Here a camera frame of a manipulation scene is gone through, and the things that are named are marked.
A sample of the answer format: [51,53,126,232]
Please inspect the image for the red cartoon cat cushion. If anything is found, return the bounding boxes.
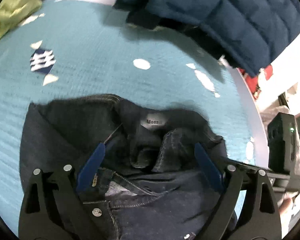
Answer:
[241,64,273,98]

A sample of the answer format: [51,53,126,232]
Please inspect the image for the dark denim jeans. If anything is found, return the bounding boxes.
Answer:
[19,94,240,240]

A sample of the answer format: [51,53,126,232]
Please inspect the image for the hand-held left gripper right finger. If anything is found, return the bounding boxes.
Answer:
[194,142,283,240]

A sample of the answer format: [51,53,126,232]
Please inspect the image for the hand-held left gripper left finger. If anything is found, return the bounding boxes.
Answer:
[18,142,107,240]

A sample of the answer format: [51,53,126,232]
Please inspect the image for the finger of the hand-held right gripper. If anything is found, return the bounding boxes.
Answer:
[225,158,274,178]

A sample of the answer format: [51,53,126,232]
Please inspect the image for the navy and yellow puffer jacket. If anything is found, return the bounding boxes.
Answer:
[112,0,300,78]

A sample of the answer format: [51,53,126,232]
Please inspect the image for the teal candy print bed sheet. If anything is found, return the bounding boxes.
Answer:
[0,0,257,235]

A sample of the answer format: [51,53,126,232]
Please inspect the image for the green quilt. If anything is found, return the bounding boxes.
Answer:
[0,0,49,50]

